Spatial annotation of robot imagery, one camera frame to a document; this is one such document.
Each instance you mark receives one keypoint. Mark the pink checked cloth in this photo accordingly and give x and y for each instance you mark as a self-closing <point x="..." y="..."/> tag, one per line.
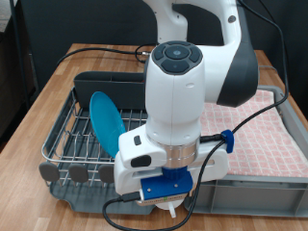
<point x="263" y="144"/>

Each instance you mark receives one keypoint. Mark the white mug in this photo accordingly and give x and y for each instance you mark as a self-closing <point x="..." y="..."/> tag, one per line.
<point x="166" y="205"/>

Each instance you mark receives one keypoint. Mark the black metal pole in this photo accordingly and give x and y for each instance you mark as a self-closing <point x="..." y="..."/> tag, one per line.
<point x="18" y="48"/>

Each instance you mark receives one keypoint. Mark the dark grey cutlery holder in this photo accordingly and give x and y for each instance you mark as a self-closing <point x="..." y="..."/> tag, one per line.
<point x="109" y="89"/>

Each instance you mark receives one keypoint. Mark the blue plastic plate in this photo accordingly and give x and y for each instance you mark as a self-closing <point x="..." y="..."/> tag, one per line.
<point x="106" y="122"/>

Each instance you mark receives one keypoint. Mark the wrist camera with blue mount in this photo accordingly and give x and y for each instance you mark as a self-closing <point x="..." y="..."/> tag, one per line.
<point x="163" y="187"/>

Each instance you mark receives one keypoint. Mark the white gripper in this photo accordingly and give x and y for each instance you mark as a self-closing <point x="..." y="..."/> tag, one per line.
<point x="128" y="173"/>

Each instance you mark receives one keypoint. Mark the grey dish rack tray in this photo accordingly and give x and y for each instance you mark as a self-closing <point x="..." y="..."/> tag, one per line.
<point x="80" y="199"/>

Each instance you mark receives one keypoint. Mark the grey plastic crate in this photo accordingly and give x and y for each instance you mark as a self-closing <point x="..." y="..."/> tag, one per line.
<point x="250" y="199"/>

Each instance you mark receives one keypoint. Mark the dark shelf unit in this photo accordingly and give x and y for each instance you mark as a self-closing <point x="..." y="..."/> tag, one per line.
<point x="9" y="80"/>

